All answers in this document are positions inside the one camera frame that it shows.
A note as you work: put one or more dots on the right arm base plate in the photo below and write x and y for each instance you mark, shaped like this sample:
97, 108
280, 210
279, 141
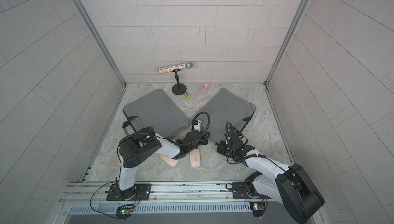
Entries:
240, 191

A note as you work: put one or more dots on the left circuit board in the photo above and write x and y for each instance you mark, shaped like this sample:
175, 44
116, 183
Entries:
124, 212

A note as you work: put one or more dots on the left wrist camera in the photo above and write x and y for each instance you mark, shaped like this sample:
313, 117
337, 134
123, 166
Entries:
197, 125

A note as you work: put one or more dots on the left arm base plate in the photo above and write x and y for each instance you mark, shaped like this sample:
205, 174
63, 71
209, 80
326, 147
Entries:
135, 193

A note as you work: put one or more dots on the grey laptop bag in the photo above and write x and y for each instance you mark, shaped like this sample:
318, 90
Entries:
157, 110
226, 106

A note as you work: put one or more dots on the glitter microphone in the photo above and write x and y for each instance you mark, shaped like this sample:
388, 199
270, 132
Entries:
172, 68

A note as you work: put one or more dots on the circuit board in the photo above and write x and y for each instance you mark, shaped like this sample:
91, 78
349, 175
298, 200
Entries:
258, 208
124, 212

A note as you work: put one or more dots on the aluminium mounting rail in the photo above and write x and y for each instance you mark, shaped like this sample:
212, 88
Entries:
161, 192

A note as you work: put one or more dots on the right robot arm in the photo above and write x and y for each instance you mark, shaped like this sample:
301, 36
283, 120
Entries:
288, 184

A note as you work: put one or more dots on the black microphone stand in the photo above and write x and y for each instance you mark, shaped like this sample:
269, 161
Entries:
178, 88

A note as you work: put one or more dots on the small yellow blue toy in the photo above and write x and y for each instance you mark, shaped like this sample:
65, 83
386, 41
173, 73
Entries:
187, 95

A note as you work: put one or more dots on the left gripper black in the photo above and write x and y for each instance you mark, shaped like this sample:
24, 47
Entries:
205, 140

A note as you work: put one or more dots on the pink computer mouse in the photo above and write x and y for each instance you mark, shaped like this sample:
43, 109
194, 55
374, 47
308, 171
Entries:
169, 161
195, 158

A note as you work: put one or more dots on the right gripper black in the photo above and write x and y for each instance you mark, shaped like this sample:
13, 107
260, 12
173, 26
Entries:
220, 147

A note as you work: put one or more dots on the right circuit board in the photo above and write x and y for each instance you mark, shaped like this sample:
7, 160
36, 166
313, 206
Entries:
258, 208

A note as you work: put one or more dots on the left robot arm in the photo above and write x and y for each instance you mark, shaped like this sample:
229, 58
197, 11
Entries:
134, 149

